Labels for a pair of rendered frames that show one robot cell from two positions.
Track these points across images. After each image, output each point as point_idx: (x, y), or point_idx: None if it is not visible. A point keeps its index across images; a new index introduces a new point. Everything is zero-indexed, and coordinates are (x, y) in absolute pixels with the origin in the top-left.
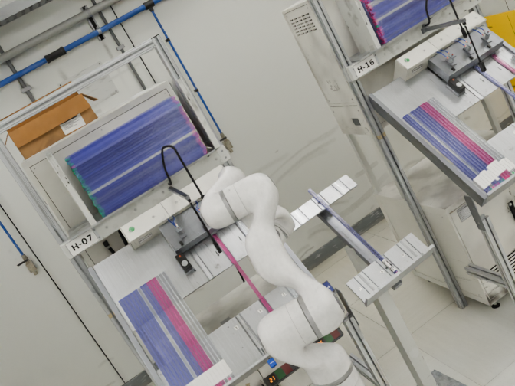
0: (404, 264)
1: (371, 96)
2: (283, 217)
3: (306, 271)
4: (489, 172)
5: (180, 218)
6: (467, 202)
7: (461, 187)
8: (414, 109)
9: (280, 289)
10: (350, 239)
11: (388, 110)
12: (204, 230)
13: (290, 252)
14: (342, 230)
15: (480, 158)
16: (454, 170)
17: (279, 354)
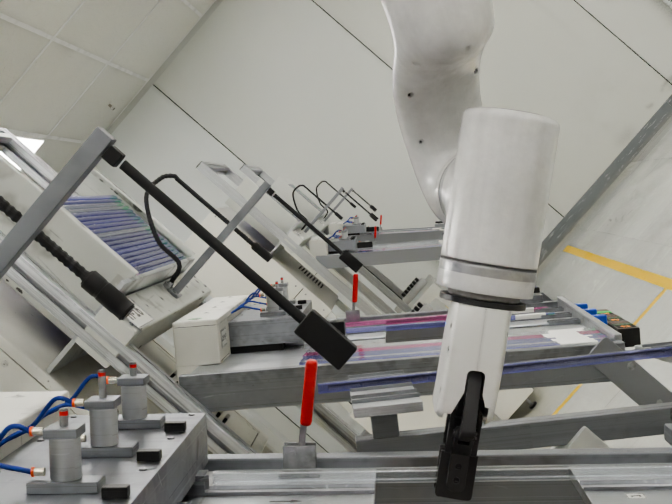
0: None
1: (188, 375)
2: (479, 93)
3: (587, 450)
4: (564, 337)
5: (0, 479)
6: (606, 366)
7: (554, 377)
8: (298, 364)
9: (607, 496)
10: (548, 418)
11: (256, 369)
12: (156, 462)
13: (481, 451)
14: (502, 422)
15: (517, 339)
16: (513, 349)
17: None
